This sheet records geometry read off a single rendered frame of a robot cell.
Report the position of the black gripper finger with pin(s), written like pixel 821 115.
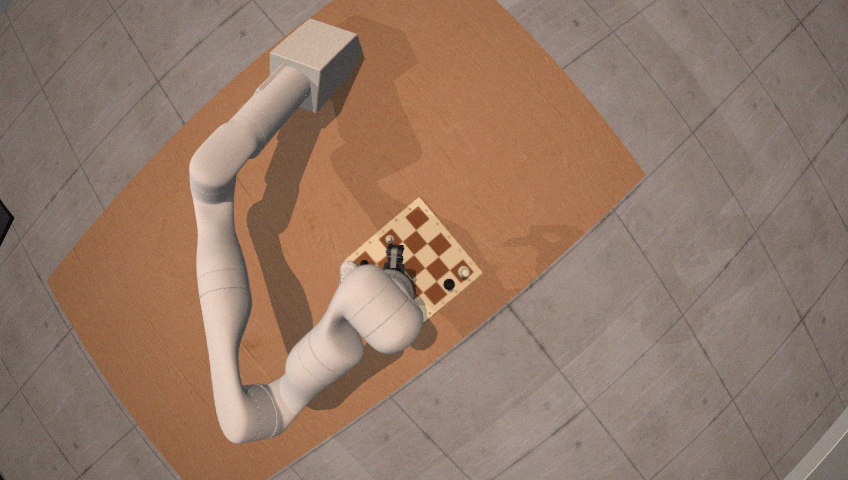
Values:
pixel 394 251

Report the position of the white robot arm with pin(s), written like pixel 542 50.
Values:
pixel 374 300

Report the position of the wooden chessboard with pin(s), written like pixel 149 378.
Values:
pixel 431 255

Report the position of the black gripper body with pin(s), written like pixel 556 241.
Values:
pixel 398 269

